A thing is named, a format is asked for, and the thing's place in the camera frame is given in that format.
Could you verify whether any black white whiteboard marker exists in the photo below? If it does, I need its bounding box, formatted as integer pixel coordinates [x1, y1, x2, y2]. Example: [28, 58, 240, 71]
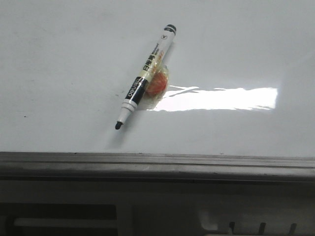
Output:
[115, 24, 177, 130]

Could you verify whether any white plastic marker tray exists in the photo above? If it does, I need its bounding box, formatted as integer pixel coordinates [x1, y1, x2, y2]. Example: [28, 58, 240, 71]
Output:
[133, 195, 315, 236]

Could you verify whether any white whiteboard with aluminium frame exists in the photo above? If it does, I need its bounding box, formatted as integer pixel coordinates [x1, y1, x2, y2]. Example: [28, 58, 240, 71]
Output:
[0, 0, 315, 181]

